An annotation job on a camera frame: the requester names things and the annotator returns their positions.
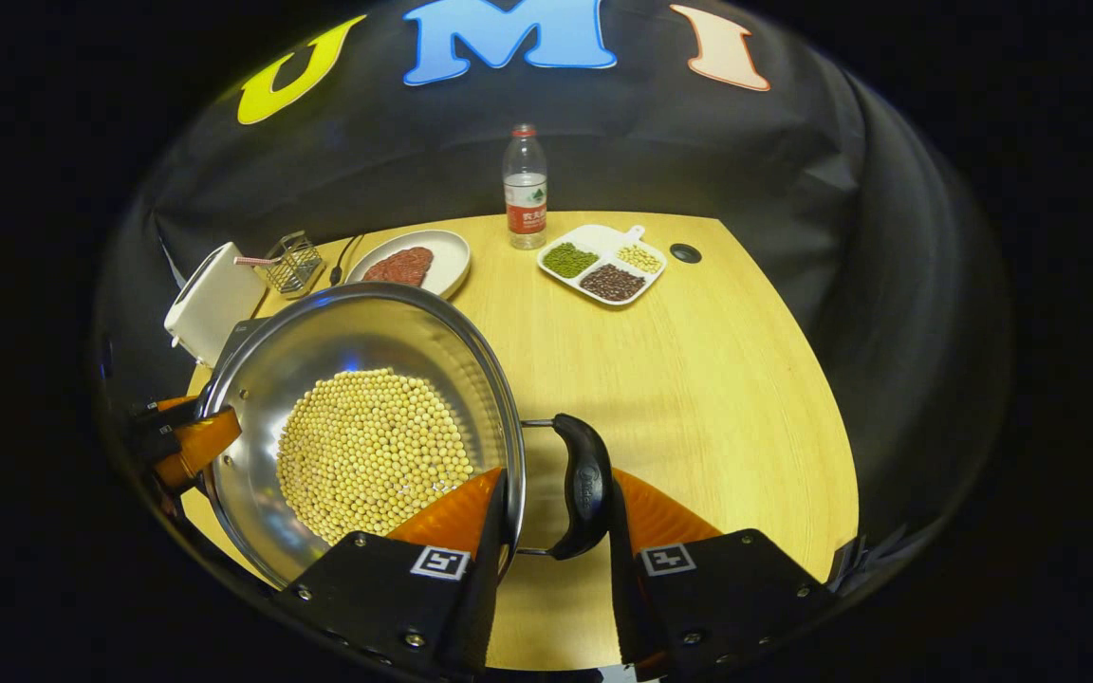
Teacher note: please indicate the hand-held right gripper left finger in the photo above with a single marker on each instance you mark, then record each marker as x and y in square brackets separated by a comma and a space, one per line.
[485, 588]

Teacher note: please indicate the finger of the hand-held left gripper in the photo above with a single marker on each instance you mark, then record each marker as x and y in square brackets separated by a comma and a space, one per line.
[195, 446]
[167, 408]

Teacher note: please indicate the round white plate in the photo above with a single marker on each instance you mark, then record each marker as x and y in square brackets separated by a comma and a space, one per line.
[447, 261]

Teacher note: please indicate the clear plastic water bottle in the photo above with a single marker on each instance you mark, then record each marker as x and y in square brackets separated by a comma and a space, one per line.
[525, 204]

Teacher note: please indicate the green mung beans pile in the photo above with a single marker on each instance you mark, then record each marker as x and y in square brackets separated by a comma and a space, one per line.
[570, 260]

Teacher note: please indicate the stainless steel pot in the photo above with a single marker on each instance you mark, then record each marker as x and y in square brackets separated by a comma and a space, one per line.
[366, 332]

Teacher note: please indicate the black induction cooktop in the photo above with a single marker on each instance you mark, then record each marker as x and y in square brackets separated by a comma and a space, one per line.
[241, 334]

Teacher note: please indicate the pile of soybeans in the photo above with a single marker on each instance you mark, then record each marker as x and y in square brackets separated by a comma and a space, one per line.
[366, 455]

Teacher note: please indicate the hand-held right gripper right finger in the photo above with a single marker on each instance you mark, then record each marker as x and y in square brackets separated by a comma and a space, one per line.
[627, 588]

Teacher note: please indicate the dark red beans pile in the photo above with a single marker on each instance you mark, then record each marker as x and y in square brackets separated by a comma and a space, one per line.
[611, 283]

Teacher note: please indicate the white divided dish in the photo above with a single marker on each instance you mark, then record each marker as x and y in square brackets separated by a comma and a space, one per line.
[603, 237]

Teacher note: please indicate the white toaster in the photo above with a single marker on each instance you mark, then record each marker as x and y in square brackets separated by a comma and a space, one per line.
[214, 304]

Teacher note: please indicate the small yellow beans pile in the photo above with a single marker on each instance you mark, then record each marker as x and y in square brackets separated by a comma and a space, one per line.
[639, 258]

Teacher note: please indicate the brown meat patty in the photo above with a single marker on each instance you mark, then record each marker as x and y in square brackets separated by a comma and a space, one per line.
[416, 261]
[385, 272]

